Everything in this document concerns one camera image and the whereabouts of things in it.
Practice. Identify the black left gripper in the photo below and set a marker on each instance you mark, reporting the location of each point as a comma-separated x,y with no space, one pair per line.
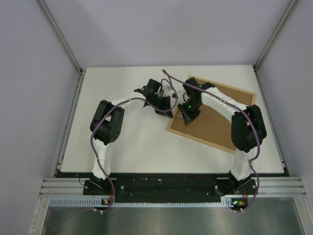
166,105

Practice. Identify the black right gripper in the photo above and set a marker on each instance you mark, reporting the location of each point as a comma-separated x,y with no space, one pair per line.
188,118

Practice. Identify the wooden picture frame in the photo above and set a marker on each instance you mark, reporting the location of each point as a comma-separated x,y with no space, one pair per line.
210,127

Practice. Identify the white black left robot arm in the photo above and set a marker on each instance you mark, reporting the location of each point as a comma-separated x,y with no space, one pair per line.
107,121

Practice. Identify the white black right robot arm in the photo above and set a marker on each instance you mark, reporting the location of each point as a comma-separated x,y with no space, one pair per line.
247,125

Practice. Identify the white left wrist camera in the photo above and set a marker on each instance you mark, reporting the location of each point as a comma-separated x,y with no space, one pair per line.
167,91

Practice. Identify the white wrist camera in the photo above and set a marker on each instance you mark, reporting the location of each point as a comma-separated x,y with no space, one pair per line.
167,91
182,96

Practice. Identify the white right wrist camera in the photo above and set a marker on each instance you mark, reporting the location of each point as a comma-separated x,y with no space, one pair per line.
182,96

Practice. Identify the aluminium left table rail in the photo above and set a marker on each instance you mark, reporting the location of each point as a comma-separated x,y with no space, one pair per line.
68,123

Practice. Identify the aluminium table rail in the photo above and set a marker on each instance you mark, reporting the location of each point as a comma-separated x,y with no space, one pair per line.
68,123
272,124

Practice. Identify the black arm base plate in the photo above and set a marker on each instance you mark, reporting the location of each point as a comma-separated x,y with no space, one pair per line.
157,184

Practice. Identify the aluminium front rail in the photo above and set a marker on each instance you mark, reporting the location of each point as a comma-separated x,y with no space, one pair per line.
269,187

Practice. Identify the aluminium right table rail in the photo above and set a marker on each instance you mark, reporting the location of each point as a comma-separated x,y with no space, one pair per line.
272,124

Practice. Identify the aluminium left corner post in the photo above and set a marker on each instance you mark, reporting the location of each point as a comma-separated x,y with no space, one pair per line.
59,35

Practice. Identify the aluminium corner post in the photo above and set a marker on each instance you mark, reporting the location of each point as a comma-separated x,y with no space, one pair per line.
276,33
59,35

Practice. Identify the white slotted cable duct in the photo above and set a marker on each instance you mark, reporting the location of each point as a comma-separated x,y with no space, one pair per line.
101,202

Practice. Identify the aluminium right corner post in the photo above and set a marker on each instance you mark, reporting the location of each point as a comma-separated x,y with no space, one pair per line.
276,33

